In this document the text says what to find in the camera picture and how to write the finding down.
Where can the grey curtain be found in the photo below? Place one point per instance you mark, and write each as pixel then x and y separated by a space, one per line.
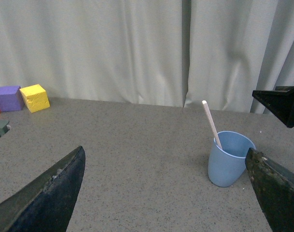
pixel 160 52

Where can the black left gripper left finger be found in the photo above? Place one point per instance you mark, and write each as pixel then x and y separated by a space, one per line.
pixel 46 204

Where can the blue plastic cup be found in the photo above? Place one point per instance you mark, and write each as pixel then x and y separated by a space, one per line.
pixel 227 163

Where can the purple foam cube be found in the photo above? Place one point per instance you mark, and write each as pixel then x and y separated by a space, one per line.
pixel 11 99

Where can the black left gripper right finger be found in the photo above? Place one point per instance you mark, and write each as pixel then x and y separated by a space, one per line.
pixel 280 102

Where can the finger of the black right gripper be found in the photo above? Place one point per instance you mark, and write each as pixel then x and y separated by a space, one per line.
pixel 274 189

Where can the yellow foam cube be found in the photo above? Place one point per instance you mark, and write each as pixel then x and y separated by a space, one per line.
pixel 35 98

